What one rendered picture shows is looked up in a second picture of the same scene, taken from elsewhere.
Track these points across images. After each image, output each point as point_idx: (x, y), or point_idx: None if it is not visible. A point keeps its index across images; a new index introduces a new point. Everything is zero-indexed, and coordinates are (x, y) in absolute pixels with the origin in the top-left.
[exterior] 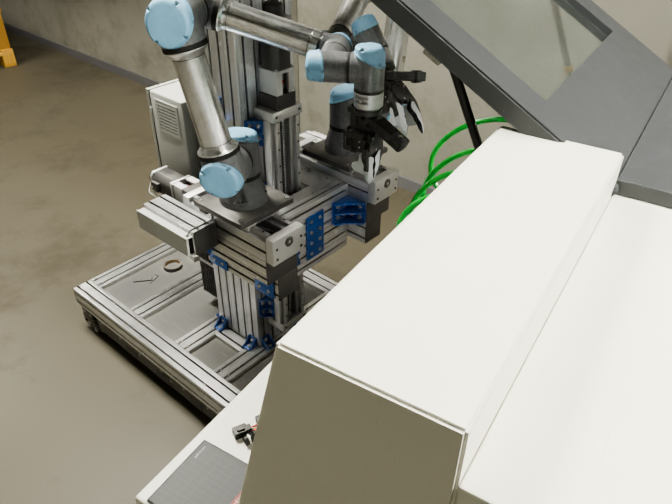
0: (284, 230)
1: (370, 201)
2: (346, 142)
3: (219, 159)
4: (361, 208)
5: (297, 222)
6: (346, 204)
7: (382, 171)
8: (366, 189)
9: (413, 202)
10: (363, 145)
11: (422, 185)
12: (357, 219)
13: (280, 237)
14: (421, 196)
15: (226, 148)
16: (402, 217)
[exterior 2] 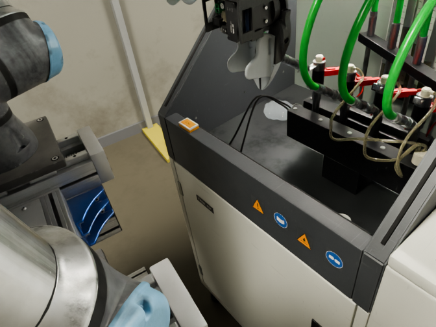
0: (172, 293)
1: (106, 179)
2: (237, 29)
3: (99, 316)
4: (98, 198)
5: (156, 266)
6: (89, 207)
7: (74, 142)
8: (93, 170)
9: (417, 26)
10: (277, 8)
11: (303, 41)
12: (100, 215)
13: (194, 305)
14: (305, 59)
15: (76, 264)
16: (402, 65)
